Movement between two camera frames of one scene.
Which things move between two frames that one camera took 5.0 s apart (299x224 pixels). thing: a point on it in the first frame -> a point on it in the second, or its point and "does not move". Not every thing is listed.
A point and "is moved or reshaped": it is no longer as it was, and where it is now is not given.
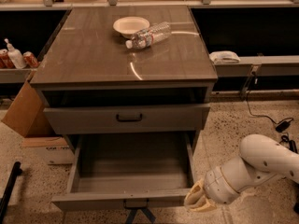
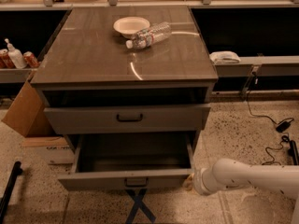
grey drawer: [128, 171] is moved or reshaped
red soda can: [30, 59] does not move
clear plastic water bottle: [149, 35] does not move
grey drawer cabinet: [125, 70] does not move
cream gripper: [215, 183] -> [200, 181]
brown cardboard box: [26, 116] does not move
